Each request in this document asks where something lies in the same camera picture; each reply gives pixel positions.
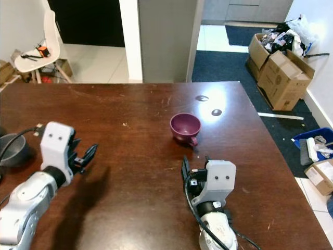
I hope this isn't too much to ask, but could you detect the maroon cup with handle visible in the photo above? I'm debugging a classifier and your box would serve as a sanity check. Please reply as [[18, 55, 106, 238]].
[[170, 113, 202, 147]]

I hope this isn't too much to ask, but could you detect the small grey bowl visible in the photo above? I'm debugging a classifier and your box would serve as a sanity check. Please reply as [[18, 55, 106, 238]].
[[0, 134, 33, 167]]

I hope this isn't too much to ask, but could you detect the dark blue floor rug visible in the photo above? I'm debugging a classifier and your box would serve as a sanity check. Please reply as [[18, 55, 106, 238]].
[[191, 49, 323, 172]]

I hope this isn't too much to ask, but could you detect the wooden slat crate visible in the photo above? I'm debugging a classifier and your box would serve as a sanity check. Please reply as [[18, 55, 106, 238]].
[[0, 60, 28, 88]]

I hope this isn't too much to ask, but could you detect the orange black tool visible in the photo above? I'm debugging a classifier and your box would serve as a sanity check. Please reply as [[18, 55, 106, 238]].
[[26, 45, 53, 59]]

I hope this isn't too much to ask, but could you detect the blue plastic bin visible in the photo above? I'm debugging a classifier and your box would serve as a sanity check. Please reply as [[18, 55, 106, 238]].
[[293, 128, 333, 166]]

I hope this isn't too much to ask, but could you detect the large printed cardboard box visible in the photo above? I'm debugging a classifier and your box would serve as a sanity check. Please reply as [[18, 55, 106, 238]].
[[258, 49, 316, 111]]

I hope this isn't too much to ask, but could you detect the white plastic chair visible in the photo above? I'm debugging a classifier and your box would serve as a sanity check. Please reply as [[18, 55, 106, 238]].
[[14, 9, 66, 85]]

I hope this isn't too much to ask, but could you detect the small taped cardboard box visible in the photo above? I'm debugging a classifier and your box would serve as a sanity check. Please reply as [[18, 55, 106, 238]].
[[304, 159, 333, 196]]

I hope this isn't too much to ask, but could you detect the open cardboard box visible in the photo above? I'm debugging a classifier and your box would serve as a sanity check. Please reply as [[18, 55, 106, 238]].
[[247, 33, 274, 79]]

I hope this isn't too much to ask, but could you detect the heap of plastic bags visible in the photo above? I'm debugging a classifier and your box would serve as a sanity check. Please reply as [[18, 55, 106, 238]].
[[263, 15, 319, 58]]

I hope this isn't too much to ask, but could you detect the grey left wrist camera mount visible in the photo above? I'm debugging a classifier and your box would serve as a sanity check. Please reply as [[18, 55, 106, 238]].
[[41, 122, 75, 170]]

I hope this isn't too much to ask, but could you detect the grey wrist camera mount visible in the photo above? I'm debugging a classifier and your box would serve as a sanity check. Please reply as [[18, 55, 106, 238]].
[[199, 160, 236, 205], [41, 122, 75, 170]]

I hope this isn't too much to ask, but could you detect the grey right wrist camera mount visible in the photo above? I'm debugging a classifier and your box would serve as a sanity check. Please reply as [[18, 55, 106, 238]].
[[199, 160, 236, 205]]

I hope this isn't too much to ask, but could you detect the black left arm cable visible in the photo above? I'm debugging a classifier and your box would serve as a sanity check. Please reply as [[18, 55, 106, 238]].
[[0, 127, 44, 160]]

